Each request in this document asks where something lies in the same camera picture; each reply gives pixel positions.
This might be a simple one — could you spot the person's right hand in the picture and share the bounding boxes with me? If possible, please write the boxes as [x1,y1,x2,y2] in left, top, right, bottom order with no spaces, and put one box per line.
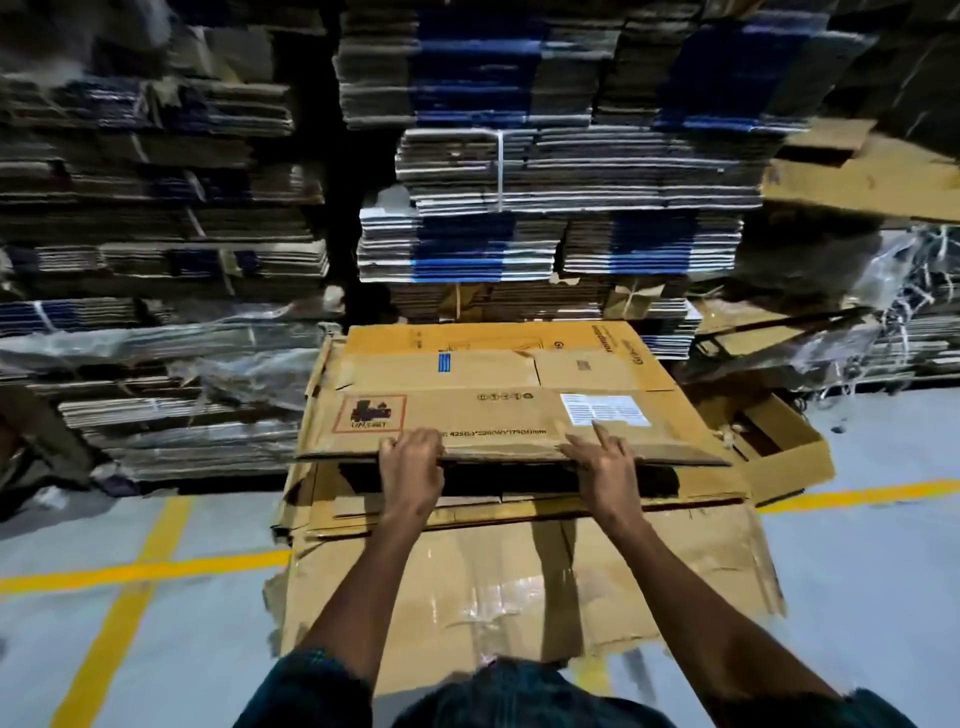
[558,421,646,530]

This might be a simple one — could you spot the person's left hand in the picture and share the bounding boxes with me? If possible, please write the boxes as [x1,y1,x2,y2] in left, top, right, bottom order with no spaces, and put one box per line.
[377,427,446,519]

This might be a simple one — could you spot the cardboard box with torn surface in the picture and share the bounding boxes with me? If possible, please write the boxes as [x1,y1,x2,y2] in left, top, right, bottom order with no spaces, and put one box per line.
[296,346,733,468]

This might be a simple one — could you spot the pile of brown cardboard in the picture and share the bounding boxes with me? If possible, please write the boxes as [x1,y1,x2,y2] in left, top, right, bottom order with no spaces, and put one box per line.
[262,320,789,699]

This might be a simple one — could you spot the brown cardboard box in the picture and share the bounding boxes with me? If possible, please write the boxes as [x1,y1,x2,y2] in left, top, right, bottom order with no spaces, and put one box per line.
[693,389,836,508]

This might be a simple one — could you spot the person's left forearm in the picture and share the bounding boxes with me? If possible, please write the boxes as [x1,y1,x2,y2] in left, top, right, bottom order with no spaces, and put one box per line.
[299,502,436,684]

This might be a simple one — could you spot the person's right forearm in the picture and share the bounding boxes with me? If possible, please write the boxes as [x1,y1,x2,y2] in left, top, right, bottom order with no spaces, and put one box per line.
[599,509,841,706]

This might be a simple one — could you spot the stacks of cartons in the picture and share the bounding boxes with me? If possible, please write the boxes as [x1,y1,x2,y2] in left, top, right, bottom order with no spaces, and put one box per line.
[689,224,960,391]
[0,0,343,489]

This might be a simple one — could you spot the large yellowish cardboard sheet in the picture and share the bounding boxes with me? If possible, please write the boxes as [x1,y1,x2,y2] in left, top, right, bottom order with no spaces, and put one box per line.
[761,119,960,226]

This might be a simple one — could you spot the stack of white blue sheets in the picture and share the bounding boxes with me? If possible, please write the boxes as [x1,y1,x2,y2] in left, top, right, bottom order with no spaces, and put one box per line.
[333,0,879,286]

